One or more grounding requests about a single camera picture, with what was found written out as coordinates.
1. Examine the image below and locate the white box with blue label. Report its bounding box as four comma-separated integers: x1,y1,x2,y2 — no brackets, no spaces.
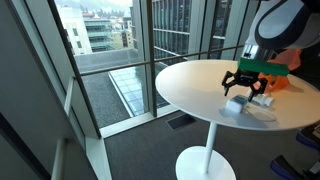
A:
225,94,249,114

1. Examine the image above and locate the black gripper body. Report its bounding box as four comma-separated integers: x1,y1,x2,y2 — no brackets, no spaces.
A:
221,69,270,93

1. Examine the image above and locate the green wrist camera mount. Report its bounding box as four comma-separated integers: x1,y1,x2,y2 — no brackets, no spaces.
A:
236,56,291,77

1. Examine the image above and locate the dark floor vent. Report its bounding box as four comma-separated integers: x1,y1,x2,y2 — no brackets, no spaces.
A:
165,113,198,132

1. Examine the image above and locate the orange plastic bag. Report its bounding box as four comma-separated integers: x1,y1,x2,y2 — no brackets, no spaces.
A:
257,48,303,94

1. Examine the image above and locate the white table pedestal base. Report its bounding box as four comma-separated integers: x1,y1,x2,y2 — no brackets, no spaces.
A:
175,121,237,180

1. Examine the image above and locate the black and blue robot stand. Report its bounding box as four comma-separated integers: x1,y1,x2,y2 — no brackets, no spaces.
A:
269,123,320,180

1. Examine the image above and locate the grey window railing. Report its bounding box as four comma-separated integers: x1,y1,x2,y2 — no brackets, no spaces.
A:
73,44,246,78

